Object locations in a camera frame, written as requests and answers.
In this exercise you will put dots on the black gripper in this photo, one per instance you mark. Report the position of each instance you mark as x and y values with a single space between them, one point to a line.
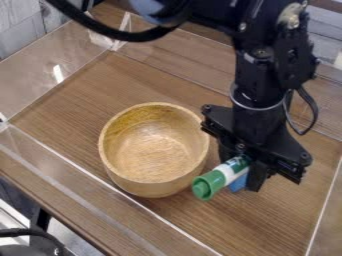
258 135

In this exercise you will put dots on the clear acrylic tray wall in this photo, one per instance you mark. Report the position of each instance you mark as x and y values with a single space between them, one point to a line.
66 84

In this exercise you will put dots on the blue foam block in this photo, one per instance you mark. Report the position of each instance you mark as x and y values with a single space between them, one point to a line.
238 184

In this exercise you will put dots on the brown wooden bowl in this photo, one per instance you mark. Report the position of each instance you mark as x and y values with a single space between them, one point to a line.
153 149

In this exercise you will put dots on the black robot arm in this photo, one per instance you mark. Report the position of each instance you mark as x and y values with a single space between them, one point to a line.
274 64

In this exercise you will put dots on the black table leg bracket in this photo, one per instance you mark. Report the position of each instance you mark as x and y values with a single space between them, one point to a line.
39 222

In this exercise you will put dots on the green and white marker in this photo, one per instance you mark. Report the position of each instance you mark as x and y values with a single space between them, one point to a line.
212 182

